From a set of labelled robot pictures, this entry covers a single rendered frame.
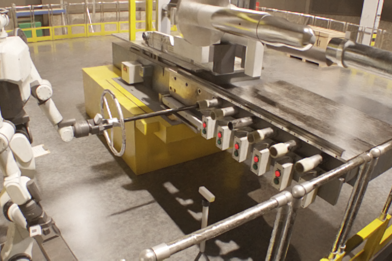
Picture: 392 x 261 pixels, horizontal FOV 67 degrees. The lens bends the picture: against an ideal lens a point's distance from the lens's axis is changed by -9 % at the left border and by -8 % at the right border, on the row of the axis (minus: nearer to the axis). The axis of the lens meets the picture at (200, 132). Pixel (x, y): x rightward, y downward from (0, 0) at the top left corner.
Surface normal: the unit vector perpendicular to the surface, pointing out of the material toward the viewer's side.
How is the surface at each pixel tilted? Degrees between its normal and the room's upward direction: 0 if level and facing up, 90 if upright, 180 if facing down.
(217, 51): 90
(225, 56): 90
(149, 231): 0
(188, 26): 90
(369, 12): 90
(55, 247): 0
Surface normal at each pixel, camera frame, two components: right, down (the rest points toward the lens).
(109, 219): 0.05, -0.90
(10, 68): 0.87, 0.18
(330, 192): -0.83, 0.20
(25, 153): 0.67, 0.36
